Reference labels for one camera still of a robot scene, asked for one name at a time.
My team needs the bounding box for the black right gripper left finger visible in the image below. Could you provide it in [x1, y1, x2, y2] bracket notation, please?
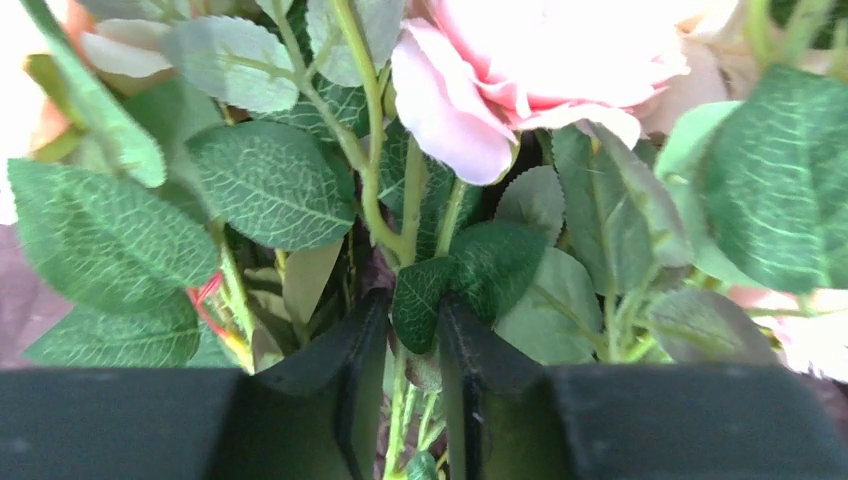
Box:
[1, 289, 389, 480]

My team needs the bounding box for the pink flower bouquet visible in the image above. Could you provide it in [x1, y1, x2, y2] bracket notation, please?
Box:
[1, 1, 847, 479]

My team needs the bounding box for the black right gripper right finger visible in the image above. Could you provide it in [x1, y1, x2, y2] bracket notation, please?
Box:
[438, 298, 847, 480]

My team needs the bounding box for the maroon and red wrapping paper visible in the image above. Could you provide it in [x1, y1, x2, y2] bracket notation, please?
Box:
[1, 225, 72, 370]

